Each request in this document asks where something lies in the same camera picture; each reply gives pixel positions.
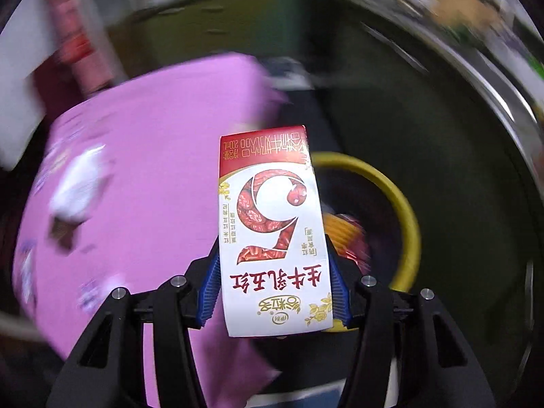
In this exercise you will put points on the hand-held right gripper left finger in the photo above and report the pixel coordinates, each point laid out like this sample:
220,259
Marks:
210,289

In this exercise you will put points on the brown wrapper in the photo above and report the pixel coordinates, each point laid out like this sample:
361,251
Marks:
63,231

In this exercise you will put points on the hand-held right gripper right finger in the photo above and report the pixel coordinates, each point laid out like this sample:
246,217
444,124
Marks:
340,289

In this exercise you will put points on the orange snack packet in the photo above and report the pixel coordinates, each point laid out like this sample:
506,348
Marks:
340,231

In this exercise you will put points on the red checked apron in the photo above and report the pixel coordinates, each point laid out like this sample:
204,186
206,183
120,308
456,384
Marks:
80,51

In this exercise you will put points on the yellow-rimmed trash bin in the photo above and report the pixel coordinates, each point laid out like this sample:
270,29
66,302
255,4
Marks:
408,221

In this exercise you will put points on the white hanging cloth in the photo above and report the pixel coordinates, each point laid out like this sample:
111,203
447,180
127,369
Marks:
17,93

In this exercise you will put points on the red and white milk carton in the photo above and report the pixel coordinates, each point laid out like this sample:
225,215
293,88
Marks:
272,229

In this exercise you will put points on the long green base cabinet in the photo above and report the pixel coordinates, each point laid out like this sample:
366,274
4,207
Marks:
425,136

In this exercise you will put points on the pink floral tablecloth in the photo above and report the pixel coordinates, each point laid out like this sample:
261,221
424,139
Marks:
148,157

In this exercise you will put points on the dark stone countertop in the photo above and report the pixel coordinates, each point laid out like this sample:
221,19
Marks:
488,72

